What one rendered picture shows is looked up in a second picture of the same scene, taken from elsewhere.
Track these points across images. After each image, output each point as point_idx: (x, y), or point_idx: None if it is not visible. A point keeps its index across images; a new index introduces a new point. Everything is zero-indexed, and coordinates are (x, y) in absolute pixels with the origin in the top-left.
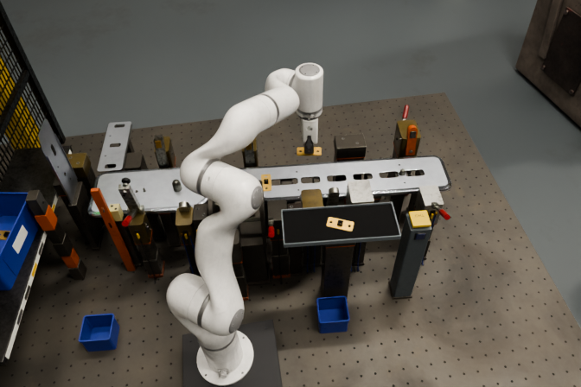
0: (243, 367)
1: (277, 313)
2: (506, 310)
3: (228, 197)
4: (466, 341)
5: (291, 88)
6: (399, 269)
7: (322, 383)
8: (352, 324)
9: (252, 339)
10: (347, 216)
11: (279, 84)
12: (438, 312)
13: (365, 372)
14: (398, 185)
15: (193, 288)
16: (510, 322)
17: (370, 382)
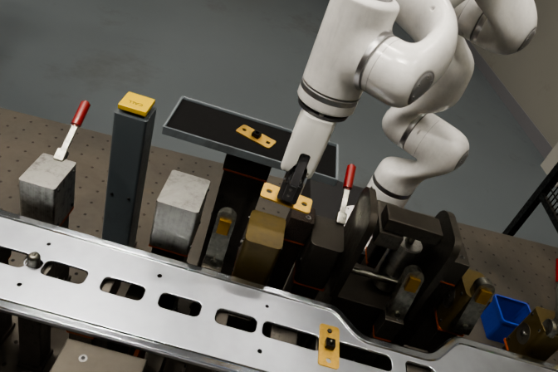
0: (347, 211)
1: None
2: (2, 182)
3: None
4: (84, 178)
5: None
6: (143, 191)
7: (260, 207)
8: (204, 238)
9: None
10: (241, 140)
11: None
12: (89, 210)
13: (212, 198)
14: (66, 244)
15: (444, 122)
16: (12, 172)
17: (212, 191)
